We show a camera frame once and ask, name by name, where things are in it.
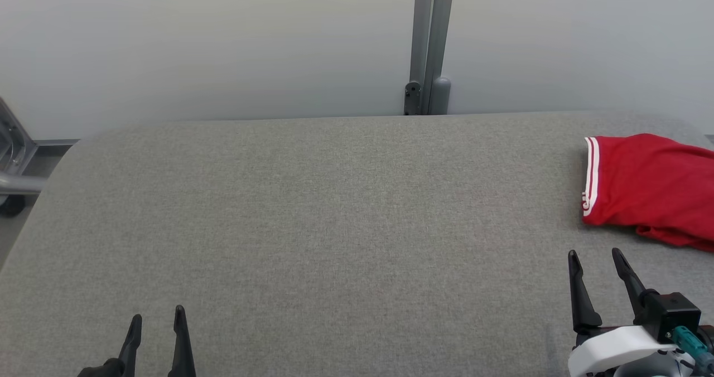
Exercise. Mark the teal right camera connector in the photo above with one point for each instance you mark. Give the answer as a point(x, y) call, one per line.
point(691, 343)

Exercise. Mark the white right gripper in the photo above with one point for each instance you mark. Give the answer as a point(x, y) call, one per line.
point(608, 349)

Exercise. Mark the grey metal frame leg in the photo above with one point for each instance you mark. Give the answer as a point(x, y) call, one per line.
point(17, 184)

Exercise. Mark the grey metal partition post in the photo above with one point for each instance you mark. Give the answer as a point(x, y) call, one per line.
point(432, 25)

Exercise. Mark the black caster wheel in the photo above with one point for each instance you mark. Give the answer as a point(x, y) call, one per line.
point(11, 205)

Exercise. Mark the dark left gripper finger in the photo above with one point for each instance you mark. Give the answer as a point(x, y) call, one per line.
point(131, 349)
point(181, 349)

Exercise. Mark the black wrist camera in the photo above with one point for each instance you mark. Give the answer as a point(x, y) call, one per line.
point(103, 370)
point(672, 313)

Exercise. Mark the red basketball jersey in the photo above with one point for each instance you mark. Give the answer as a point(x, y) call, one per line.
point(647, 182)

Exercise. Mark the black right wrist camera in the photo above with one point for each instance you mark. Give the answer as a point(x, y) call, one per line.
point(672, 313)

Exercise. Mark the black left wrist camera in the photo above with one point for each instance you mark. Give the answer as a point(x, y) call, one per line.
point(103, 370)

